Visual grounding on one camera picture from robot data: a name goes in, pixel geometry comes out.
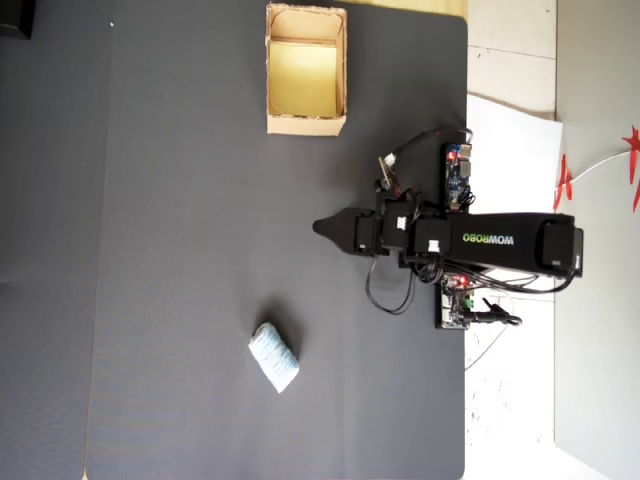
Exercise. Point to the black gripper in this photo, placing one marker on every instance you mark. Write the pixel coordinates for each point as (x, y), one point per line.
(366, 231)

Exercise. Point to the block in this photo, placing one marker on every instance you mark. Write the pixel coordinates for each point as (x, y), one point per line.
(274, 357)

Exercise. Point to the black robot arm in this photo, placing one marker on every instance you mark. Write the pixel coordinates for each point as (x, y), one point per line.
(500, 240)

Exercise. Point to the open cardboard box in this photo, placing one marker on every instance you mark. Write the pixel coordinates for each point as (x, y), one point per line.
(300, 75)

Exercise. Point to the black box-shaped object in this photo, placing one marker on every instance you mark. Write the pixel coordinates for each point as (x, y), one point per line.
(14, 17)

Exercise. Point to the blue circuit board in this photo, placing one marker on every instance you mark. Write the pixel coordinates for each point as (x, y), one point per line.
(456, 176)

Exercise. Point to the motor driver circuit board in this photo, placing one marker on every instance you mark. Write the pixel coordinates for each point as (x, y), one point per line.
(450, 310)

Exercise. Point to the dark grey ribbed rubber mat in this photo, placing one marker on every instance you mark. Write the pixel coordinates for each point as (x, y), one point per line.
(200, 200)
(45, 200)

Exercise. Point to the black power plug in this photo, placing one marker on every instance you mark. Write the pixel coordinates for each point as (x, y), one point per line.
(492, 316)

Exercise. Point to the white paper sheet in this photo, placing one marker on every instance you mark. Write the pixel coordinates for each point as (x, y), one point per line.
(515, 170)

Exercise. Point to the red paper star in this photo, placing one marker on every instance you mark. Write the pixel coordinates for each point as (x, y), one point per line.
(634, 155)
(564, 185)

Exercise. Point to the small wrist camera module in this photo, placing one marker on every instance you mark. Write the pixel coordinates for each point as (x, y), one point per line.
(386, 172)

